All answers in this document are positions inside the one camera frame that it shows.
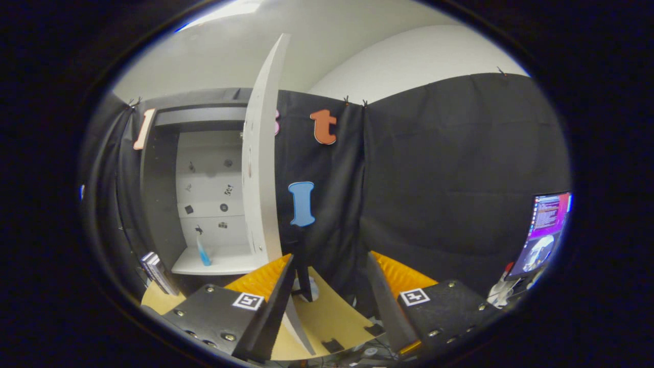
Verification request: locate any white spine book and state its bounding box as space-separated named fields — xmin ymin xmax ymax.
xmin=144 ymin=251 xmax=172 ymax=296

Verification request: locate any blue spine book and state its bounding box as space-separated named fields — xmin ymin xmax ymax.
xmin=139 ymin=253 xmax=164 ymax=296

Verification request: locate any grey cabinet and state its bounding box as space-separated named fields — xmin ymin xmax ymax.
xmin=139 ymin=88 xmax=313 ymax=303

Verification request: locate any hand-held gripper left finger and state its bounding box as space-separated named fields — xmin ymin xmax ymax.
xmin=171 ymin=253 xmax=297 ymax=362

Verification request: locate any light grey cabinet shelf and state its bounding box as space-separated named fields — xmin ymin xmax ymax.
xmin=171 ymin=244 xmax=266 ymax=275

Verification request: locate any black backdrop cloth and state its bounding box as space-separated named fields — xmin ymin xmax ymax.
xmin=79 ymin=73 xmax=572 ymax=307

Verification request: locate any grey cover book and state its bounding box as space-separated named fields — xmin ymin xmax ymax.
xmin=151 ymin=251 xmax=180 ymax=296

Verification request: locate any computer monitor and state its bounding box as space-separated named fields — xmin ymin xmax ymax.
xmin=507 ymin=191 xmax=573 ymax=281

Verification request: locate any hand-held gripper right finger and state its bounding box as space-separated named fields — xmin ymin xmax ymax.
xmin=365 ymin=250 xmax=504 ymax=358

